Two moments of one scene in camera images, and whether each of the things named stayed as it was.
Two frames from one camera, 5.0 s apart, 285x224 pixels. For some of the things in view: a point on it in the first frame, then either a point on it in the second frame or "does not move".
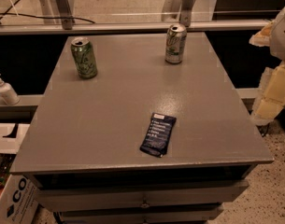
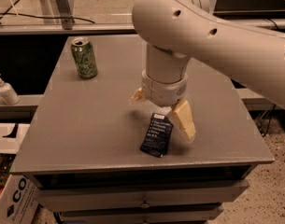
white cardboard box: x=18 y=203 does not move
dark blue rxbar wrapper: x=158 y=134 does not move
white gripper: x=282 y=36 -> x=163 y=89
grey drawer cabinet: x=84 y=136 does not move
